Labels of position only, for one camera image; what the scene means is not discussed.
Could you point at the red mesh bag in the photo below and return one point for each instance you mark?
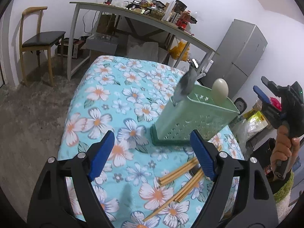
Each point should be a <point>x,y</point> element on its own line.
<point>275,101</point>

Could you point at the yellow plastic bag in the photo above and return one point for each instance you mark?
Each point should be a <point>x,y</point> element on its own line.
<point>179,49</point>

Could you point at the white framed desk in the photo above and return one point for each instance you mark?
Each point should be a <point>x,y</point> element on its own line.
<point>73,36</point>

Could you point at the grey spoon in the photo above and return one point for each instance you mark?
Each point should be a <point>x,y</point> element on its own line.
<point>187,82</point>

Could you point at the brown cardboard box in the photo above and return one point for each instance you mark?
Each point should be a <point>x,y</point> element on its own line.
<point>105,23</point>

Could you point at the stack of books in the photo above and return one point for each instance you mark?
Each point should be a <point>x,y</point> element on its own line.
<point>171,11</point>

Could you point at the glass snack jar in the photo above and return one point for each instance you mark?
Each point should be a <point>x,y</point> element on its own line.
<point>156,13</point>

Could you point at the blue floral tablecloth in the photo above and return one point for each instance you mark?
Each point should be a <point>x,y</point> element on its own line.
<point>106,95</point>

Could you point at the open grey cardboard box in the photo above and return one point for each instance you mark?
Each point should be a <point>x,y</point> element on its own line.
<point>102,43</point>

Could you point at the dark storage crate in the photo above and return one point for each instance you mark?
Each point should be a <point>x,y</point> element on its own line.
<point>68,48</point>

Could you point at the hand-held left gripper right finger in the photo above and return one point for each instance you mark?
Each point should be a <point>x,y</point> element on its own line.
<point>204,156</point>

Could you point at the wooden chair black seat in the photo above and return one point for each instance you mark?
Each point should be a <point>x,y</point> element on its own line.
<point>42,39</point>

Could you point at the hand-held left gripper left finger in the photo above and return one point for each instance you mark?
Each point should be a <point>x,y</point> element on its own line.
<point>102,156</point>

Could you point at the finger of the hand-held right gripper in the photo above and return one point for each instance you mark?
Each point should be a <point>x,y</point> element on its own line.
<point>270,84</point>
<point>261,95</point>

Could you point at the red bottles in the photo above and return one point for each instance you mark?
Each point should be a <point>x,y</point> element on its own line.
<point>184,20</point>

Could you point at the white plastic bags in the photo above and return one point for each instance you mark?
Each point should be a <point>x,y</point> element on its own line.
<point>142,48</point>

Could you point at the green perforated utensil holder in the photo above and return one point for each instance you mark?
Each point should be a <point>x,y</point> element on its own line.
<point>190,117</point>

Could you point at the yellow green package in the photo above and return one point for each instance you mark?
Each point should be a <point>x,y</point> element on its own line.
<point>255,121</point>

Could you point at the white spoon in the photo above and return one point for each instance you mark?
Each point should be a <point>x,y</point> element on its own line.
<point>220,87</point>

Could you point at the clear plastic bag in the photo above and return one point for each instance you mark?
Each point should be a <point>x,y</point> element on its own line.
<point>242,129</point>

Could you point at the grey refrigerator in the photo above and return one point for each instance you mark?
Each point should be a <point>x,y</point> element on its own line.
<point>239,52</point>

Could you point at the person's right forearm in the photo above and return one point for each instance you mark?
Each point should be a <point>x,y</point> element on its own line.
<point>283,192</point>

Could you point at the person's right hand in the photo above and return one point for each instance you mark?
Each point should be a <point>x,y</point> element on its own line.
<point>281,144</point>

